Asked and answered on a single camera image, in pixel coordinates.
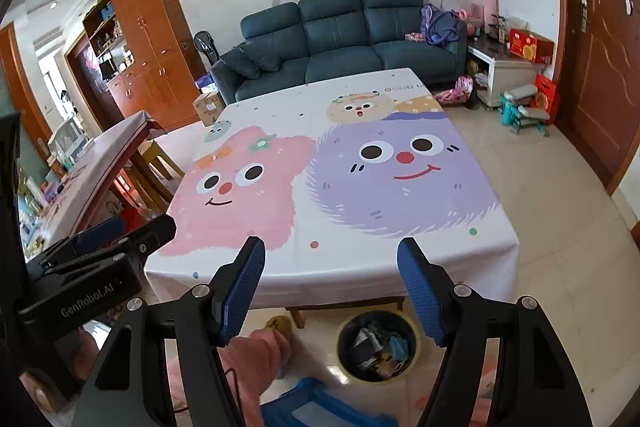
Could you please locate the dark blue sofa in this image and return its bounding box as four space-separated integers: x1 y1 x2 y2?
210 0 468 105

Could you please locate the person's left hand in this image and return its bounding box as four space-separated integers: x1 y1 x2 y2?
20 372 68 413

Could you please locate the black standing fan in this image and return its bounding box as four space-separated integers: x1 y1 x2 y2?
192 29 221 72

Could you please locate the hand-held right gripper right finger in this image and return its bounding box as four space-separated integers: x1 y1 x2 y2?
397 237 593 427

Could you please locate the teal children's seat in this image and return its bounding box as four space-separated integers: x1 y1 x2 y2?
500 84 551 138

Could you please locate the person's leg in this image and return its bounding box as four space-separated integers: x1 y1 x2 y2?
470 364 503 413
217 327 292 427

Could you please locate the orange wooden cabinet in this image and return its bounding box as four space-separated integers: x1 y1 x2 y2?
65 0 206 135

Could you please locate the person's left leg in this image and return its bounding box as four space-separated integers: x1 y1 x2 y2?
217 327 292 427

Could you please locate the blue plastic bag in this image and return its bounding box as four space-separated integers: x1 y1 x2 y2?
389 332 411 363

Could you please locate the yellow slipper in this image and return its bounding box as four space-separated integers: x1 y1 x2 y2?
264 314 293 343

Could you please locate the brown wooden door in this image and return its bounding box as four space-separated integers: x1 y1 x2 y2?
547 0 640 195

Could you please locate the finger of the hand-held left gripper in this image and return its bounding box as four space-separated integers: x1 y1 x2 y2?
50 213 177 270
40 216 126 265

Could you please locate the black cable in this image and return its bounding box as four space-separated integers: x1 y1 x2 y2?
224 366 251 427

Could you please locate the cartoon printed tablecloth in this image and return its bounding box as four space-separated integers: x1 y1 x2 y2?
144 68 521 310

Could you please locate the red gift box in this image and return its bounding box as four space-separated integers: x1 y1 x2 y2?
509 28 555 64

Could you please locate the white appliance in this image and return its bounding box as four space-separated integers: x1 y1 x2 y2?
47 119 86 158

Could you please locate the yellow rimmed trash bin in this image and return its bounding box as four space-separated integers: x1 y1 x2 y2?
336 309 422 383

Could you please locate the yellow wooden chair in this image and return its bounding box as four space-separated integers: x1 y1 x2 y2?
131 139 186 208

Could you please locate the purple bag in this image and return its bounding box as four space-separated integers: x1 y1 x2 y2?
420 4 463 44

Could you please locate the red paper bag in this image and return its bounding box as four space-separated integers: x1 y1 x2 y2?
534 74 560 124

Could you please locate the person's right leg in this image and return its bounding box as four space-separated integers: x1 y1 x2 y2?
470 364 503 413

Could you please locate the brown cardboard shipping box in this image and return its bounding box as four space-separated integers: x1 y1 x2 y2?
192 91 228 128

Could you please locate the pink patterned bag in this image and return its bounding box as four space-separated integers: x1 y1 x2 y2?
432 76 475 106

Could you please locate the blue plastic stool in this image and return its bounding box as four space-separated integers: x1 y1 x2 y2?
260 377 426 427

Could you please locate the white side cabinet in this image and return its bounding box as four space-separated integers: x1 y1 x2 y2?
467 37 551 108

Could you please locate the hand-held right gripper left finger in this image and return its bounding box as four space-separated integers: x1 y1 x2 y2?
70 236 267 427

